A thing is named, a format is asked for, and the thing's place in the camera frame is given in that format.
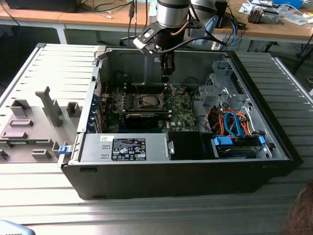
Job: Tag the black open PC case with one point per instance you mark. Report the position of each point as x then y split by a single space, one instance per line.
171 181

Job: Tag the black upright box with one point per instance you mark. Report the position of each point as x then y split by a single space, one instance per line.
221 14

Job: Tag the grey parts rack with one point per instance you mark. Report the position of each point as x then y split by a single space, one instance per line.
41 137

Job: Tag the wooden desk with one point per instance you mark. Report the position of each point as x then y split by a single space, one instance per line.
73 18
269 30

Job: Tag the blue box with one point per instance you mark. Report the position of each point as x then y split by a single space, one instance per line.
288 3

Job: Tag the brown-haired person's head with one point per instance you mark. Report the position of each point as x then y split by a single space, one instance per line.
302 213

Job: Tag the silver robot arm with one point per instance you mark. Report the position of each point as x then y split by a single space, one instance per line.
172 12

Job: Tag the silver CPU green edge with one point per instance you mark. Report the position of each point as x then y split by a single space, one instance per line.
150 100

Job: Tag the grey power supply unit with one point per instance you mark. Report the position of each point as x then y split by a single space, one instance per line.
97 147

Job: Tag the black graphics card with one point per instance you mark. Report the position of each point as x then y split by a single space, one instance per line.
141 121

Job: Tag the silver black-faced wrist camera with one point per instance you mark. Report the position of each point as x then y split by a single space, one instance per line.
144 36

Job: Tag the thin metal locking lever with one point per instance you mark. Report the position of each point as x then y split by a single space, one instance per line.
136 88

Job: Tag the metal heat sink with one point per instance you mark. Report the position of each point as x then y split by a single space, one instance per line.
256 14

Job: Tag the round coin battery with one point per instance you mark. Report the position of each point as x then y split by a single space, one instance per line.
180 91

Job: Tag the hard disk in blue carrier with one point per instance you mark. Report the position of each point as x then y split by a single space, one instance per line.
234 153

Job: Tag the small white device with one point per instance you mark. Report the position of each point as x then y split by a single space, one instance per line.
217 47

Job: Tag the blue case latch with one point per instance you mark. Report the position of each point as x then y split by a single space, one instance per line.
64 150

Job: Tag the CPU socket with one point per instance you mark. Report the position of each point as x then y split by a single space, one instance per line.
140 101

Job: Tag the green motherboard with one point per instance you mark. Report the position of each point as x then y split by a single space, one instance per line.
181 110

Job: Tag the grey metal drive cage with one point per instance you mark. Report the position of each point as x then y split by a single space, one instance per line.
210 91

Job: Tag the small grey wrist camera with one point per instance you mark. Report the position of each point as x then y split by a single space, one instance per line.
196 31

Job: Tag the flat black box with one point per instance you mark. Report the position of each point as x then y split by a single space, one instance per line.
41 5

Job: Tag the grey rounded device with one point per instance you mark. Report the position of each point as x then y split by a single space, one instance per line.
12 228

